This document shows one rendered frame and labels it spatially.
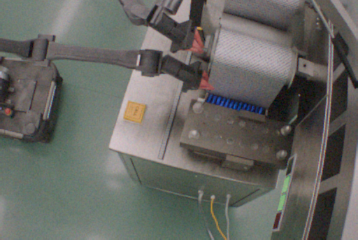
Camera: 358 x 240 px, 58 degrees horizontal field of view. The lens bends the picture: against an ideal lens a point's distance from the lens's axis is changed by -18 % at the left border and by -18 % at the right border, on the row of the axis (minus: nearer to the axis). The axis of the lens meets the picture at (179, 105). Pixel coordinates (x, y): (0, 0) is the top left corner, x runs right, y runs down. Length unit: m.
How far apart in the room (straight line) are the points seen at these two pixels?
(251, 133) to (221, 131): 0.11
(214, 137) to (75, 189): 1.27
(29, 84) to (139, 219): 1.09
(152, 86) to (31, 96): 1.05
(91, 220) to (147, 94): 1.09
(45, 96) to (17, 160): 0.52
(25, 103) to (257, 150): 1.50
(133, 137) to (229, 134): 0.36
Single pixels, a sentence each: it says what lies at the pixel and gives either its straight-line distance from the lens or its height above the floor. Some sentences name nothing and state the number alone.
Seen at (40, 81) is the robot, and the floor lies 0.24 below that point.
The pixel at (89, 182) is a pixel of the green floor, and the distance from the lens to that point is 2.34.
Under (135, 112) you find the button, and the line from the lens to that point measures 1.43.
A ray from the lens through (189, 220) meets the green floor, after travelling 2.28.
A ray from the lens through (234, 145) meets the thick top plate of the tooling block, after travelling 1.30.
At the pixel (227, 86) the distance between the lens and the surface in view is 1.27.
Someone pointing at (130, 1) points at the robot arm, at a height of 1.40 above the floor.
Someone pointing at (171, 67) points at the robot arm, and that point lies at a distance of 1.21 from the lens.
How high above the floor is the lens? 2.27
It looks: 69 degrees down
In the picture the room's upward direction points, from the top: 6 degrees clockwise
